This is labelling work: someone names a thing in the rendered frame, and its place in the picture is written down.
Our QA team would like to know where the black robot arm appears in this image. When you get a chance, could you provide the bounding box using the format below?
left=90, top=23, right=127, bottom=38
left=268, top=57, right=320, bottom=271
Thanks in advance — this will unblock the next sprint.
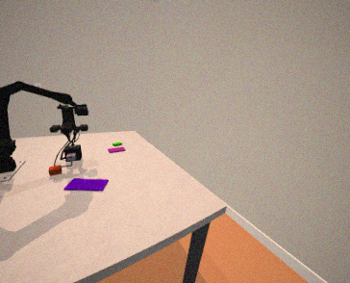
left=0, top=81, right=88, bottom=173

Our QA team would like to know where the red cube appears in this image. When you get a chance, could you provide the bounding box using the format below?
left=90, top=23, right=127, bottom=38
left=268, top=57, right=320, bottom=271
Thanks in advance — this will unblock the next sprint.
left=48, top=165, right=62, bottom=176

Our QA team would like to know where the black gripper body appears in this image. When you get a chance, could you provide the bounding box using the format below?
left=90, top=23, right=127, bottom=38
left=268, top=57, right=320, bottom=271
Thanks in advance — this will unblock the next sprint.
left=50, top=116, right=88, bottom=133

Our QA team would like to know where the purple rectangular block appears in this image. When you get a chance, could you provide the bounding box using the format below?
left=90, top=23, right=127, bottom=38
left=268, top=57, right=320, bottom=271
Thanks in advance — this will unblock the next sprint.
left=64, top=178, right=109, bottom=192

